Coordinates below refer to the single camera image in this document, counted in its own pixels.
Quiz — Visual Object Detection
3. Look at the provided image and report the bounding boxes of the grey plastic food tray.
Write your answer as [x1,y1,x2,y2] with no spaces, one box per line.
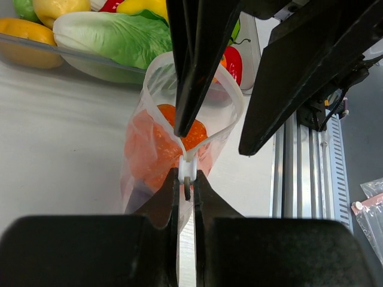
[1,13,261,94]

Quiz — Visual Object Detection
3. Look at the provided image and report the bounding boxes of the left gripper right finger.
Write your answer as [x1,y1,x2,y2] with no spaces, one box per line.
[194,171,376,286]

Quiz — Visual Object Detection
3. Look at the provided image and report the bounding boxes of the toy red bell pepper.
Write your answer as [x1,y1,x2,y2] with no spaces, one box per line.
[221,46,243,85]

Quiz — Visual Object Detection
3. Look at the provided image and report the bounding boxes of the toy green vegetable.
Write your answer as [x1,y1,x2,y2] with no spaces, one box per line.
[13,0,39,23]

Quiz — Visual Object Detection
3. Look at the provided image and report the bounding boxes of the spare clear plastic bags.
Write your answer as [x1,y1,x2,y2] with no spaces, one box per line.
[351,178,383,264]

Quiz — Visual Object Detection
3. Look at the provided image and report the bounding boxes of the toy napa cabbage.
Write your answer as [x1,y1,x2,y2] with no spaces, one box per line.
[53,11,172,69]

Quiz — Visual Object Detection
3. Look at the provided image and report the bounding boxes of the aluminium mounting rail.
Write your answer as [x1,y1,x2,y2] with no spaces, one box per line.
[270,114,335,220]

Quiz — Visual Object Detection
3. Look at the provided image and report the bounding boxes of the toy yellow pepper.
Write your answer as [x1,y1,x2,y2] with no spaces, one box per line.
[117,0,168,21]

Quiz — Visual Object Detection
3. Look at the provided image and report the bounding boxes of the white slotted cable duct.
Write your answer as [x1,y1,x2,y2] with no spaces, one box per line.
[327,115,353,233]

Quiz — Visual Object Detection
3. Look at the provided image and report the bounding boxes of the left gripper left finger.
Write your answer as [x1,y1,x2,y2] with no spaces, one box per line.
[1,168,180,286]

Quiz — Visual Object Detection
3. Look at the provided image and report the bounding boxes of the toy yellow pear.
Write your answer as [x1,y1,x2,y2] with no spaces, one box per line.
[32,0,91,29]

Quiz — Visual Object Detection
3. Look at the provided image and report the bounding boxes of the clear dotted zip bag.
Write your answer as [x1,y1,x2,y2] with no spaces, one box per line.
[119,51,247,234]

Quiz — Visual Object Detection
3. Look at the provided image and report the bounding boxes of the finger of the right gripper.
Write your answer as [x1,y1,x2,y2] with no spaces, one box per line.
[239,1,382,156]
[166,0,242,137]

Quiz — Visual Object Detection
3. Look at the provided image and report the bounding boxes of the toy red chili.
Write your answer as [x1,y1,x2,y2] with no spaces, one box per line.
[99,0,124,13]

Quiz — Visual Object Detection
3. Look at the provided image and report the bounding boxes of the toy orange fruit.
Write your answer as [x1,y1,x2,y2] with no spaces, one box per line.
[1,18,57,46]

